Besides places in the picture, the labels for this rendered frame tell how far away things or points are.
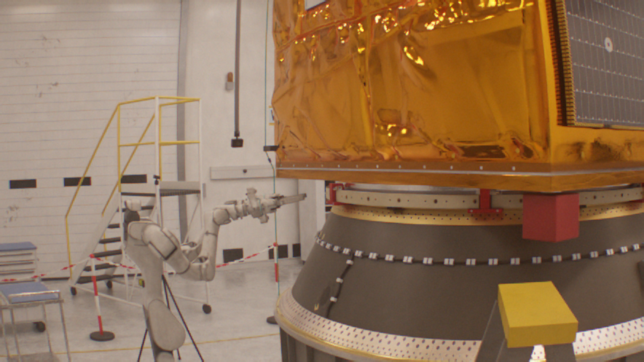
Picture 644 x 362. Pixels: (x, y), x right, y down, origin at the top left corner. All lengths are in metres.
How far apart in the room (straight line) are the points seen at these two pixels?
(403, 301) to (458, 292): 0.21
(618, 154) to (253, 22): 8.99
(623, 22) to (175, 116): 8.40
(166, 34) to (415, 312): 8.28
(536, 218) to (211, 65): 8.67
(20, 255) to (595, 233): 5.54
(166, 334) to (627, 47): 2.17
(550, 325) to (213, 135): 9.09
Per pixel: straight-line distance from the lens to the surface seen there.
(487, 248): 2.08
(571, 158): 1.79
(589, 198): 2.16
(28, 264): 6.41
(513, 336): 1.17
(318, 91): 2.76
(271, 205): 2.67
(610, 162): 1.99
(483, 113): 1.85
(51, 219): 9.42
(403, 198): 2.19
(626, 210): 2.35
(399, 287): 2.14
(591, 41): 1.88
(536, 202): 1.80
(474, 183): 1.96
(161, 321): 2.54
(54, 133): 9.39
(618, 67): 2.00
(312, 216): 9.94
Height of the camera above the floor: 1.86
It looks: 2 degrees down
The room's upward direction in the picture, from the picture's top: 1 degrees counter-clockwise
